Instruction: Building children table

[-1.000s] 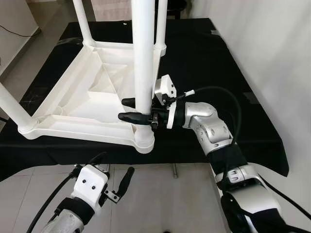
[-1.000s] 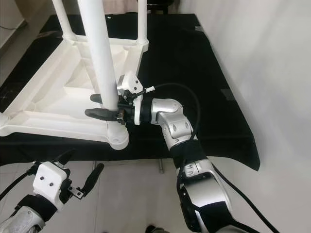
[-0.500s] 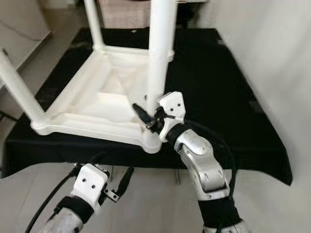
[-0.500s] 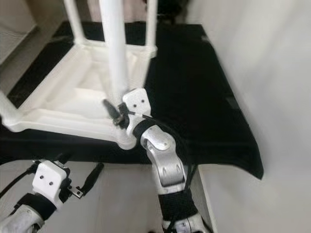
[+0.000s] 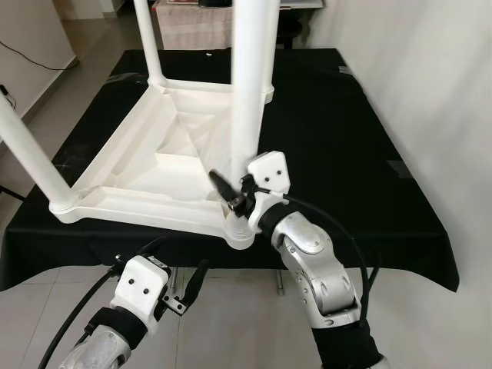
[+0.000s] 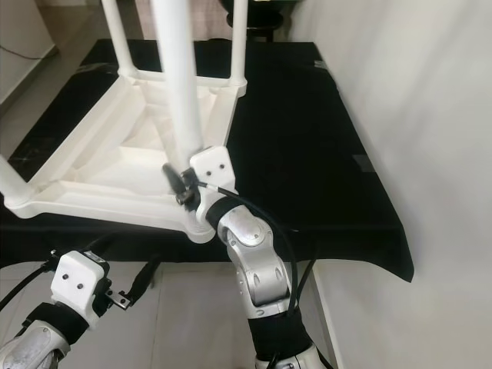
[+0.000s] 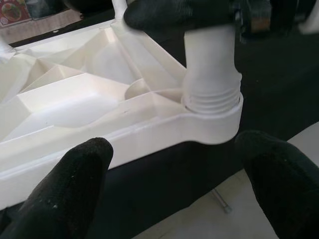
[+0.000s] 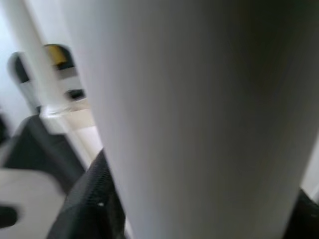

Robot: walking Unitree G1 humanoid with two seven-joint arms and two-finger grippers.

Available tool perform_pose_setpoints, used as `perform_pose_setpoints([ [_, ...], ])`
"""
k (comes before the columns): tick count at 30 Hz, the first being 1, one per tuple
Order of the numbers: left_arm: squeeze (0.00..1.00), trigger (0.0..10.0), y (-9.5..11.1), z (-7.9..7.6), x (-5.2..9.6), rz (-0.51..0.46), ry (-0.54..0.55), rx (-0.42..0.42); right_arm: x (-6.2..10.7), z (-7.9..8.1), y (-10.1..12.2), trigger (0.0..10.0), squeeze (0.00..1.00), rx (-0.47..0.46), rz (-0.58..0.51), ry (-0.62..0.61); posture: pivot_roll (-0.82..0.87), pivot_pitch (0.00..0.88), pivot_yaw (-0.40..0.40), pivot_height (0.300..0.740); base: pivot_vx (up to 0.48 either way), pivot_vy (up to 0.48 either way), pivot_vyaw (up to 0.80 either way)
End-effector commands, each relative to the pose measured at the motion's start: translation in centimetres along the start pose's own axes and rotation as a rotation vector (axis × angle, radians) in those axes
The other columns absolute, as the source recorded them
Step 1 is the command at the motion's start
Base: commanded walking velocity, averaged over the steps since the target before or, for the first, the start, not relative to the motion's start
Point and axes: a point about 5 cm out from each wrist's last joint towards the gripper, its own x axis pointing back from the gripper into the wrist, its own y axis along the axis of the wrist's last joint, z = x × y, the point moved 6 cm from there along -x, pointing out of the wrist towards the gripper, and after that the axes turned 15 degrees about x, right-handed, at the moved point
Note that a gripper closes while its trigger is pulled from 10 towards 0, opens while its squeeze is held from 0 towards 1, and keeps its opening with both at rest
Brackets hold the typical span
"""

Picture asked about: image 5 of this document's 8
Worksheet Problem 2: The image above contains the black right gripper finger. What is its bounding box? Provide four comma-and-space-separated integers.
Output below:
209, 170, 241, 207

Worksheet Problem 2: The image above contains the white plastic table top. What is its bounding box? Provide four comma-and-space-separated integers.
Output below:
48, 73, 275, 251

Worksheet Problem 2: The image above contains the black table cloth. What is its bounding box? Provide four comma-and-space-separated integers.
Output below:
0, 48, 460, 293

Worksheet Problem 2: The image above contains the grey tape patch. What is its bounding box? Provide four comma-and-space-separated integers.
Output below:
388, 160, 414, 180

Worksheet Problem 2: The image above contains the pale checked cloth table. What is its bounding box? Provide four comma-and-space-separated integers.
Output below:
154, 0, 239, 51

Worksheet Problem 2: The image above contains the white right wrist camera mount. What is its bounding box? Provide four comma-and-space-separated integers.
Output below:
246, 152, 291, 231

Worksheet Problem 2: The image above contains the black wall cable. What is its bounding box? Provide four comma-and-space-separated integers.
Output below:
0, 40, 78, 108

